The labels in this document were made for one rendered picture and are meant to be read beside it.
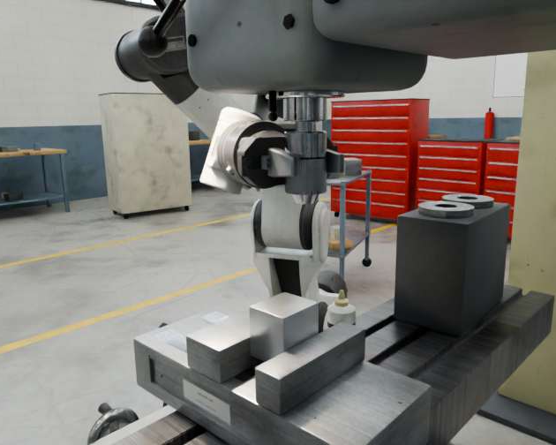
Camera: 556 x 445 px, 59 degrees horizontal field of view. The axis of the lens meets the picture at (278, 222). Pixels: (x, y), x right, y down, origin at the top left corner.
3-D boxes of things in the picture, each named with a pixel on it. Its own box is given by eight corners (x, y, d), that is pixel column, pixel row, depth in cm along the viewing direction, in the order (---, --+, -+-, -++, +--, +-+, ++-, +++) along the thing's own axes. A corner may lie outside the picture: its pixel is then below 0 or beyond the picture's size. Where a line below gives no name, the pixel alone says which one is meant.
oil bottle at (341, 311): (321, 361, 72) (321, 290, 69) (338, 351, 75) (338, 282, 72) (343, 370, 69) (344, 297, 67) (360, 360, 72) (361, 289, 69)
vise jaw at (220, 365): (186, 366, 57) (184, 335, 56) (274, 325, 67) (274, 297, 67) (221, 385, 53) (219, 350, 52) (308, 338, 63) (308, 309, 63)
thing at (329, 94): (249, 99, 53) (248, 91, 52) (301, 100, 59) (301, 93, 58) (310, 95, 47) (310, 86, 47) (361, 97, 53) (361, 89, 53)
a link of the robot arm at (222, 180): (234, 109, 65) (207, 110, 75) (210, 187, 66) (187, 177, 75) (304, 138, 70) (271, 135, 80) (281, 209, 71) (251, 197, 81)
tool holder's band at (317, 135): (285, 139, 56) (285, 131, 56) (326, 139, 56) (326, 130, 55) (282, 141, 51) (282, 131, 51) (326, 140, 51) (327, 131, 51)
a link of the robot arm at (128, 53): (162, 107, 98) (108, 54, 90) (189, 74, 100) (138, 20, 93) (186, 102, 88) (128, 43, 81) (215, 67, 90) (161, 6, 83)
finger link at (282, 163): (299, 182, 51) (274, 175, 56) (299, 151, 50) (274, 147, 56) (286, 183, 50) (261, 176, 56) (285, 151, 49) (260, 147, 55)
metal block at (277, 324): (250, 355, 56) (248, 305, 54) (285, 337, 60) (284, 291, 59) (283, 371, 52) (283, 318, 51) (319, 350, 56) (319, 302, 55)
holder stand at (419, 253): (392, 319, 86) (396, 207, 82) (442, 285, 102) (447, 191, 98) (461, 337, 78) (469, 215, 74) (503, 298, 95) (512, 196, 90)
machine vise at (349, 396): (135, 385, 66) (129, 308, 64) (220, 346, 77) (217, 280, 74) (352, 526, 43) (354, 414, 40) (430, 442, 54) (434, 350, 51)
